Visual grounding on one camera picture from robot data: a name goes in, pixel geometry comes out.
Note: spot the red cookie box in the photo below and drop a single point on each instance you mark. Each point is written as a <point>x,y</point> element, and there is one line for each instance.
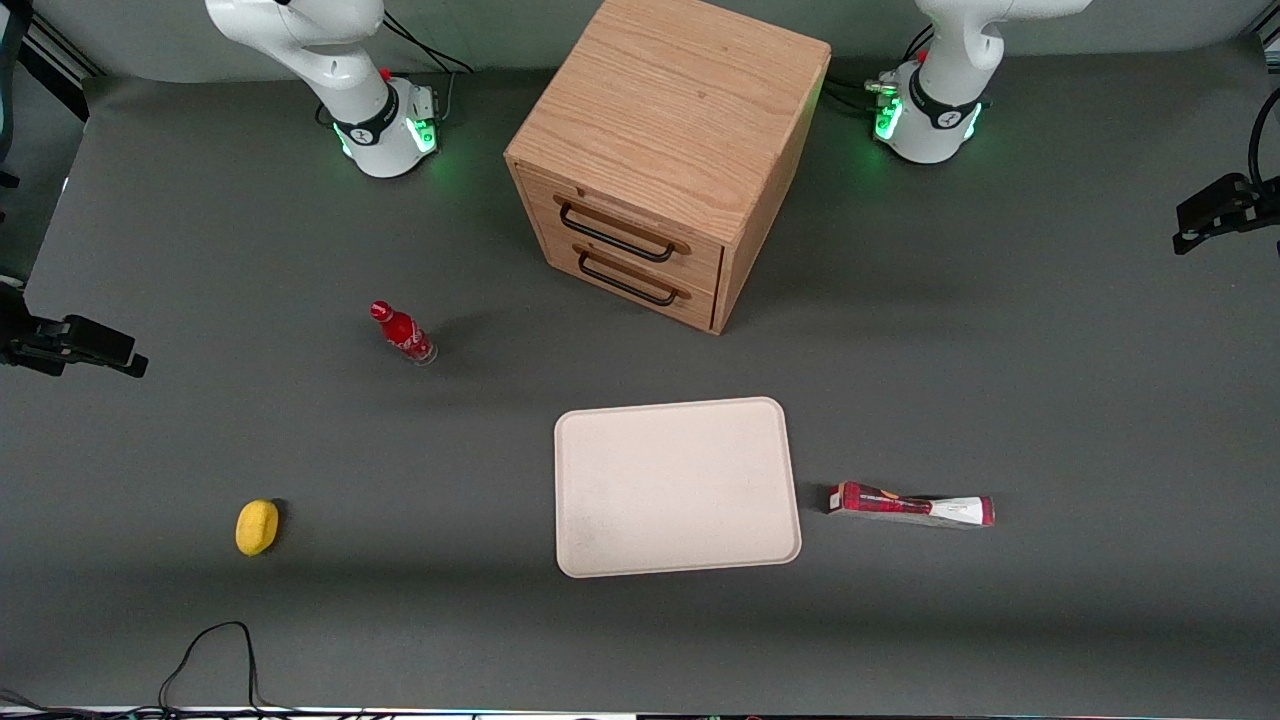
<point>900,503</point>

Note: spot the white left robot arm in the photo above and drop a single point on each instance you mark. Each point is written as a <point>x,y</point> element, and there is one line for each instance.
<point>940,120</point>

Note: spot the beige plastic tray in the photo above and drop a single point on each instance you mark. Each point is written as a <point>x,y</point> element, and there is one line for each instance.
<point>675,490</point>

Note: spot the red cola bottle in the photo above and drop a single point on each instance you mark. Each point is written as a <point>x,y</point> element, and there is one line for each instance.
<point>403,333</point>

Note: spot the wooden two-drawer cabinet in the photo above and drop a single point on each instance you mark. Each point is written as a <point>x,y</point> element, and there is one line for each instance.
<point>670,110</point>

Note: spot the yellow lemon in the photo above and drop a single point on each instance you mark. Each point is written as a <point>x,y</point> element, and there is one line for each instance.
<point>256,527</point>

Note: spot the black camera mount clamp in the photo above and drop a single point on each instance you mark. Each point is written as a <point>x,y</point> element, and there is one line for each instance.
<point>90,342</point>

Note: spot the black side camera bracket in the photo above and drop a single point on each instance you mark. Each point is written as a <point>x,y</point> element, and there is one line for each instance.
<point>1215,208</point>

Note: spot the black aluminium frame rail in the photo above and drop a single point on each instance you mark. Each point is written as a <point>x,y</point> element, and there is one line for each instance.
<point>55,65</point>

